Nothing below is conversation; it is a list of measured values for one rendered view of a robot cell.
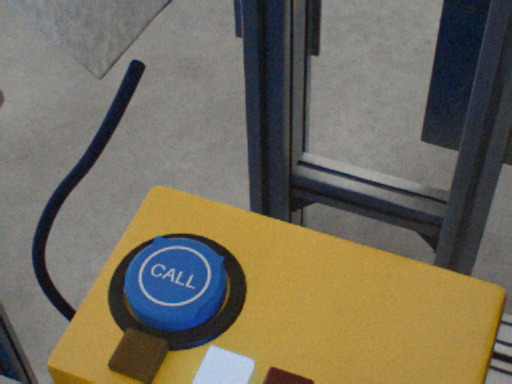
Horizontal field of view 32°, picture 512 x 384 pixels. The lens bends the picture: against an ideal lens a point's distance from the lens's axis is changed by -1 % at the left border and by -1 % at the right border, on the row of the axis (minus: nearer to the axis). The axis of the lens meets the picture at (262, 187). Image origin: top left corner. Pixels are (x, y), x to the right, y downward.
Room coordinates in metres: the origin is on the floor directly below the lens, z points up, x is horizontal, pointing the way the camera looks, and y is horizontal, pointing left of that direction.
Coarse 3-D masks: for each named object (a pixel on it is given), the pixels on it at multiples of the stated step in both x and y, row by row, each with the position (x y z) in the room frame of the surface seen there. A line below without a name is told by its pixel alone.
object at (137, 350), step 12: (132, 336) 0.17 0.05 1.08; (144, 336) 0.17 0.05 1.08; (156, 336) 0.17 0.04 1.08; (120, 348) 0.17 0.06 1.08; (132, 348) 0.17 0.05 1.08; (144, 348) 0.17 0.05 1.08; (156, 348) 0.17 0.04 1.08; (168, 348) 0.17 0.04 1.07; (120, 360) 0.16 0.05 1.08; (132, 360) 0.16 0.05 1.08; (144, 360) 0.16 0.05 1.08; (156, 360) 0.16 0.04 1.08; (120, 372) 0.16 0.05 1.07; (132, 372) 0.16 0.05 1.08; (144, 372) 0.16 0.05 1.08; (156, 372) 0.16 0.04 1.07
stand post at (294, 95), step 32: (256, 0) 0.67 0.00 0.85; (288, 0) 0.67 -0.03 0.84; (256, 32) 0.67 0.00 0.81; (288, 32) 0.67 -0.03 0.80; (256, 64) 0.67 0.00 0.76; (288, 64) 0.67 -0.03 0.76; (256, 96) 0.67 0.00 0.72; (288, 96) 0.67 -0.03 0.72; (256, 128) 0.67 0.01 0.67; (288, 128) 0.67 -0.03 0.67; (256, 160) 0.67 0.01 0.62; (288, 160) 0.68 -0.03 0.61; (256, 192) 0.67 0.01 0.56; (288, 192) 0.68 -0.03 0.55
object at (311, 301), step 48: (144, 240) 0.22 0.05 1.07; (240, 240) 0.22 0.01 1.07; (288, 240) 0.22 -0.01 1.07; (336, 240) 0.22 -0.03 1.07; (96, 288) 0.20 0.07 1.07; (240, 288) 0.20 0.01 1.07; (288, 288) 0.20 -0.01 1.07; (336, 288) 0.20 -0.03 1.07; (384, 288) 0.20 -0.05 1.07; (432, 288) 0.20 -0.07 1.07; (480, 288) 0.20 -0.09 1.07; (96, 336) 0.18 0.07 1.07; (192, 336) 0.18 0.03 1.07; (240, 336) 0.18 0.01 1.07; (288, 336) 0.18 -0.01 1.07; (336, 336) 0.18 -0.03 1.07; (384, 336) 0.17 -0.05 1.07; (432, 336) 0.17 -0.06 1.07; (480, 336) 0.17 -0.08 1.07
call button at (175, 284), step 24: (168, 240) 0.22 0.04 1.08; (192, 240) 0.22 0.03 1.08; (144, 264) 0.20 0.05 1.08; (168, 264) 0.20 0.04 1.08; (192, 264) 0.20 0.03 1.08; (216, 264) 0.20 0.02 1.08; (144, 288) 0.19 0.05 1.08; (168, 288) 0.19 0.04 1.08; (192, 288) 0.19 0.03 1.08; (216, 288) 0.19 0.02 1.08; (144, 312) 0.18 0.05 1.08; (168, 312) 0.18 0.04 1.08; (192, 312) 0.18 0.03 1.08; (216, 312) 0.19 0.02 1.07
